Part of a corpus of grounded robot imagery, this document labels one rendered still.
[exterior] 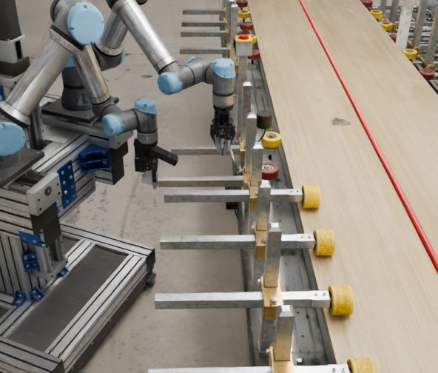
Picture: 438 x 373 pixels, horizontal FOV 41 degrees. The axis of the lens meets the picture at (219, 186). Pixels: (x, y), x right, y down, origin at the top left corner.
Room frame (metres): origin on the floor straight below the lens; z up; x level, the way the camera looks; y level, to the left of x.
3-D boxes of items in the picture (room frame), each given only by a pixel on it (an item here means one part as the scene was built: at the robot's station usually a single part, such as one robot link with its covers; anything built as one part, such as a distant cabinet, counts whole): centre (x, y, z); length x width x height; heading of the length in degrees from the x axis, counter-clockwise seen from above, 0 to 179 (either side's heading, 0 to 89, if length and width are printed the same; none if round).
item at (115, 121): (1.86, 0.35, 1.12); 0.11 x 0.11 x 0.08; 34
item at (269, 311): (1.18, -0.14, 0.95); 0.13 x 0.06 x 0.05; 2
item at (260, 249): (1.43, -0.13, 0.95); 0.13 x 0.06 x 0.05; 2
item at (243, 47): (2.46, -0.10, 1.18); 0.07 x 0.07 x 0.08; 2
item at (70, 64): (2.19, 0.56, 1.21); 0.13 x 0.12 x 0.14; 140
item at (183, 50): (3.41, 0.02, 0.82); 0.43 x 0.03 x 0.04; 92
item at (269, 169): (1.92, -0.18, 0.85); 0.08 x 0.08 x 0.11
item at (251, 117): (1.95, -0.12, 0.87); 0.03 x 0.03 x 0.48; 2
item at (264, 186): (1.45, -0.13, 0.89); 0.03 x 0.03 x 0.48; 2
